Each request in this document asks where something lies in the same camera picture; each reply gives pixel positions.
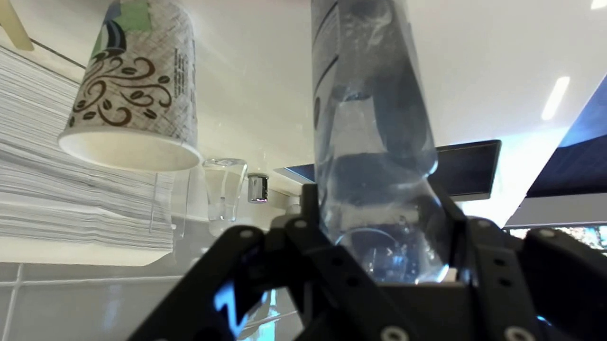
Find clear dish soap bottle green cap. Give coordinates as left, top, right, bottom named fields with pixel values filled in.
left=308, top=0, right=455, bottom=288

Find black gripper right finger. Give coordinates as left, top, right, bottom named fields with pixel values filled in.
left=441, top=187, right=607, bottom=341

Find small metal counter fixture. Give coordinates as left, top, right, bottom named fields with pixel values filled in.
left=246, top=172, right=271, bottom=206

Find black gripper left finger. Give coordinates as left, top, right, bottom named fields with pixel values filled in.
left=124, top=183, right=381, bottom=341

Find clear spray bottle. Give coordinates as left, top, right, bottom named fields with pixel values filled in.
left=200, top=155, right=250, bottom=240

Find patterned paper cup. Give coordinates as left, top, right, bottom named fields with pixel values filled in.
left=56, top=0, right=202, bottom=174

